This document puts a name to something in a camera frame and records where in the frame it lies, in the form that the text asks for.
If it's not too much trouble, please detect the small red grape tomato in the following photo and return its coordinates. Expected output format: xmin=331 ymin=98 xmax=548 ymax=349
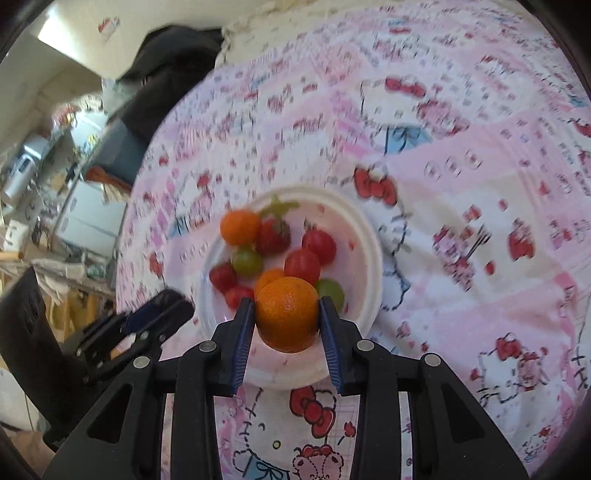
xmin=208 ymin=261 xmax=238 ymax=294

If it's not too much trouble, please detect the small green grape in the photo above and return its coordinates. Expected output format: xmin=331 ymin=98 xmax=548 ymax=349
xmin=230 ymin=247 xmax=264 ymax=278

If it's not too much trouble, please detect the medium orange mandarin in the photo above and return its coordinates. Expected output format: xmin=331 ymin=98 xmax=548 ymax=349
xmin=253 ymin=268 xmax=284 ymax=297

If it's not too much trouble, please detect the small orange mandarin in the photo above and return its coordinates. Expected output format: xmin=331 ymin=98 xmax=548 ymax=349
xmin=219 ymin=209 xmax=262 ymax=246

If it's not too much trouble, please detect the large orange mandarin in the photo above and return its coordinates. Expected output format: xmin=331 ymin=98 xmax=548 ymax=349
xmin=256 ymin=276 xmax=320 ymax=353

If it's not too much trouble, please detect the small red strawberry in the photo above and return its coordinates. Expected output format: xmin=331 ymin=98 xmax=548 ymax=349
xmin=256 ymin=217 xmax=291 ymax=256

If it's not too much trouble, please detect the dark red cherry tomato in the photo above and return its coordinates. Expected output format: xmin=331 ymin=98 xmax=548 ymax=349
xmin=283 ymin=249 xmax=322 ymax=285

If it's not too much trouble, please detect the green lime fruit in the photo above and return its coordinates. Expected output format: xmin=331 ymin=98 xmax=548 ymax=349
xmin=315 ymin=278 xmax=346 ymax=312

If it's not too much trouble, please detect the red tomato with stem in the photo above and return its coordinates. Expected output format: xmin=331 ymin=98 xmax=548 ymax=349
xmin=301 ymin=227 xmax=337 ymax=266

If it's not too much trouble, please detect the white drawer cabinet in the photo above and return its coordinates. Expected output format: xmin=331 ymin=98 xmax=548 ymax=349
xmin=48 ymin=179 xmax=126 ymax=258

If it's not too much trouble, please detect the black clothing pile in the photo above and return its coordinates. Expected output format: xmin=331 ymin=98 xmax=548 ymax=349
xmin=102 ymin=25 xmax=222 ymax=144

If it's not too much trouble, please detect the pink Hello Kitty bedsheet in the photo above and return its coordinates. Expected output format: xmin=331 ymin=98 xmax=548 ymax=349
xmin=116 ymin=1 xmax=590 ymax=472

